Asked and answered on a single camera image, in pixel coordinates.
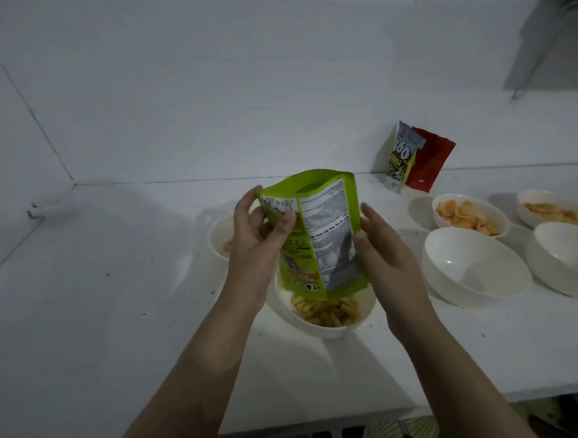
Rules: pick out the white bowl with pale chips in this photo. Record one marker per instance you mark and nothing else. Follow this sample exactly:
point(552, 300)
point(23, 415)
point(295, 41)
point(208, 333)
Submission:
point(556, 207)

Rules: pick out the person's right forearm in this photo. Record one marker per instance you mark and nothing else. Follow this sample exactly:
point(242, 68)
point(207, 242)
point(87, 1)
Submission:
point(459, 384)

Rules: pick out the person's right thumb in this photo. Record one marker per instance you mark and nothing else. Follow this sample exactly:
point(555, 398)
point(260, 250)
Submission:
point(363, 251)

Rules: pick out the white bowl with orange chips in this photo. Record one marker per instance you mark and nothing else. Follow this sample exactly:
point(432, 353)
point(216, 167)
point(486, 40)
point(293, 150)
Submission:
point(470, 216)

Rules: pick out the pile of orange chips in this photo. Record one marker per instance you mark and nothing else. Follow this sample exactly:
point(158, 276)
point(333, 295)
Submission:
point(465, 216)

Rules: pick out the person's left middle finger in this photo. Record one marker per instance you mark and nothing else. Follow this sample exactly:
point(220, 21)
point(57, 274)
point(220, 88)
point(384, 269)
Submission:
point(259, 222)

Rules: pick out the person's right hand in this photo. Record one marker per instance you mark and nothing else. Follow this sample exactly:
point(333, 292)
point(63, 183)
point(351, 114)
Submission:
point(393, 269)

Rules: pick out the person's left forearm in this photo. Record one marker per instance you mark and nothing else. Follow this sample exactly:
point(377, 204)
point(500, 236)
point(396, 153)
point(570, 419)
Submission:
point(186, 381)

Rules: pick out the small white bowl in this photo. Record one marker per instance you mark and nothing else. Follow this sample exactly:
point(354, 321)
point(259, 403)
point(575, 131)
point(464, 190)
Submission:
point(221, 237)

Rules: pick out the red snack bag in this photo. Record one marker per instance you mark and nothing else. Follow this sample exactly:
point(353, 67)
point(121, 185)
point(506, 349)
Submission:
point(430, 160)

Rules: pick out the person's left hand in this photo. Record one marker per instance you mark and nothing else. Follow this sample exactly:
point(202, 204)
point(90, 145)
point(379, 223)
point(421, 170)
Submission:
point(254, 257)

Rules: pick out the pile of yellow stick snacks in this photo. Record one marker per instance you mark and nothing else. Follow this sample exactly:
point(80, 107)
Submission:
point(328, 312)

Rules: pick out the green snack bag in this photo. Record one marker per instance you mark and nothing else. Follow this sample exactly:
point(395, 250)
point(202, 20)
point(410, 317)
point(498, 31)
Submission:
point(319, 239)

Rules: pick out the person's left thumb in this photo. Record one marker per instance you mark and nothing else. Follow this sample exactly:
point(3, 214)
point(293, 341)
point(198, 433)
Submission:
point(280, 234)

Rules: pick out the white bowl with yellow snacks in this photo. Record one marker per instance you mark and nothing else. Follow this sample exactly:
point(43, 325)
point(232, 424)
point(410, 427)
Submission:
point(326, 325)

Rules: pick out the pile of pale yellow chips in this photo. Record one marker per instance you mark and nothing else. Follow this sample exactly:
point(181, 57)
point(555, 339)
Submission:
point(554, 212)

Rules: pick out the grey and yellow snack bag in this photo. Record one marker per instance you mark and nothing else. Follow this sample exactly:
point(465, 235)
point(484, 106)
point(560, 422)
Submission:
point(402, 157)

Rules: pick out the large empty white bowl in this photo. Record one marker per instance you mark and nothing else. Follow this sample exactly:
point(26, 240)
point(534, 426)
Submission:
point(475, 264)
point(566, 257)

